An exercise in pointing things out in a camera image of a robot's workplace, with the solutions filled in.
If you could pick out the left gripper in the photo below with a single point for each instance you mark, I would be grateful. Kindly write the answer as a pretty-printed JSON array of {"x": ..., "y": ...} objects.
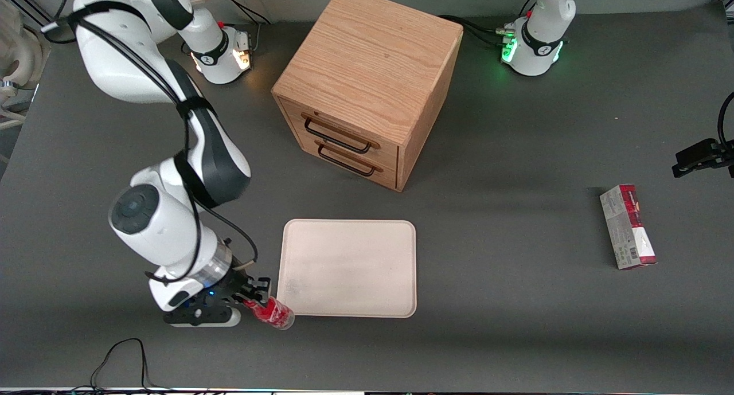
[{"x": 701, "y": 156}]

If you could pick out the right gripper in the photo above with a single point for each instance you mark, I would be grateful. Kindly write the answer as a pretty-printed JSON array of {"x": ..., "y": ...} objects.
[{"x": 235, "y": 281}]

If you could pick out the red coke bottle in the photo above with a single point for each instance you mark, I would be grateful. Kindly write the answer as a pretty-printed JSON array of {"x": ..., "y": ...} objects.
[{"x": 274, "y": 313}]

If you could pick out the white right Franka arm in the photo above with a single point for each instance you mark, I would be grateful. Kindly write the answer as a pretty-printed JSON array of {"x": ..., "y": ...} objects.
[{"x": 155, "y": 223}]

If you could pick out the beige rectangular tray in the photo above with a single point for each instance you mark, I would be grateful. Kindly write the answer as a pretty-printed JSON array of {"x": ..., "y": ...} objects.
[{"x": 347, "y": 268}]

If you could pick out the grey and red carton box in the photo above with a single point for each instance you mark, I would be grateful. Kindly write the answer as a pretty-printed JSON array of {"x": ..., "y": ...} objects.
[{"x": 628, "y": 226}]

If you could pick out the wooden two-drawer cabinet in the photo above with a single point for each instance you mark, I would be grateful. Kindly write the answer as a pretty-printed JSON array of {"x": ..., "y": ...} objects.
[{"x": 367, "y": 68}]

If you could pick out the beige round background object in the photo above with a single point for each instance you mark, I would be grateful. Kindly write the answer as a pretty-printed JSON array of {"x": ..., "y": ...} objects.
[{"x": 20, "y": 57}]

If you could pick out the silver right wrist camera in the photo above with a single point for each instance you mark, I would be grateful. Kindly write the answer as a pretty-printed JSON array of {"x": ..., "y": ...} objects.
[{"x": 200, "y": 316}]

